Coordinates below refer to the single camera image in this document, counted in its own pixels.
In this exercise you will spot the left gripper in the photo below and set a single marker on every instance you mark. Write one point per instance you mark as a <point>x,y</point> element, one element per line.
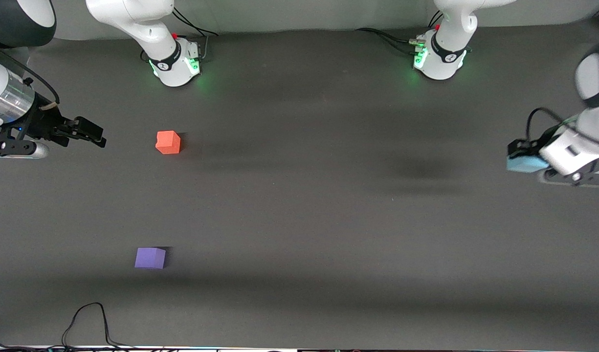
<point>538,145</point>

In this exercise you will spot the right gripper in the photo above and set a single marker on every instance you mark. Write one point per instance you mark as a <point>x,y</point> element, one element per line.
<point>41,125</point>

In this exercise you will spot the light blue foam block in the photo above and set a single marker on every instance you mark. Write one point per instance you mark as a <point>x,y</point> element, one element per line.
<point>524,164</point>

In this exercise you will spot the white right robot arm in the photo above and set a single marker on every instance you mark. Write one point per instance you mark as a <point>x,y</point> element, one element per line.
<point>167,49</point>

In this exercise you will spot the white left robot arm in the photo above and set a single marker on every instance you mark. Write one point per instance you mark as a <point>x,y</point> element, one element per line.
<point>443,54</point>

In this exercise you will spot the orange foam block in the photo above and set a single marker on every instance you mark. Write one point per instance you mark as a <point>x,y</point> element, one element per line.
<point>167,142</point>

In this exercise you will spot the purple foam block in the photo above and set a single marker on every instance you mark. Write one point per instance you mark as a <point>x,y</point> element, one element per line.
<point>150,259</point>

